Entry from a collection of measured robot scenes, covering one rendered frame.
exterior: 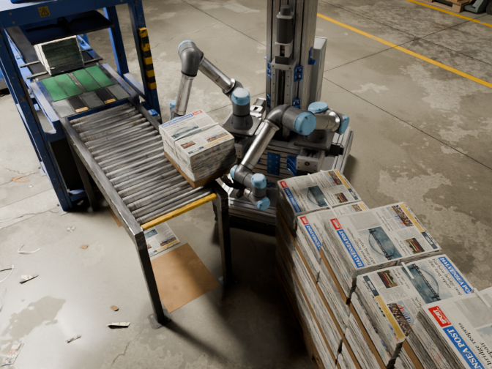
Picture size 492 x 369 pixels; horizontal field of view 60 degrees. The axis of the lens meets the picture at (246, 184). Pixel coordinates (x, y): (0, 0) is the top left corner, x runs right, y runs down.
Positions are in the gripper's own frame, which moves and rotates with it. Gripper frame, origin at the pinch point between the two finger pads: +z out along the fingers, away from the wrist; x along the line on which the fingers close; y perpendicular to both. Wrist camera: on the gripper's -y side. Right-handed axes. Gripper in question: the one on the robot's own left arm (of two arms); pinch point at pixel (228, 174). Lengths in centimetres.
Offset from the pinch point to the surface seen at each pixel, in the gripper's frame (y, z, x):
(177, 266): -80, 20, 35
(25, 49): 0, 263, 53
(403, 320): 26, -128, 11
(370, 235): 26, -95, -9
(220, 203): -5.2, -12.9, 14.0
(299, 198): 2.6, -41.7, -18.0
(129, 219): 1, -1, 61
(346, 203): 2, -59, -35
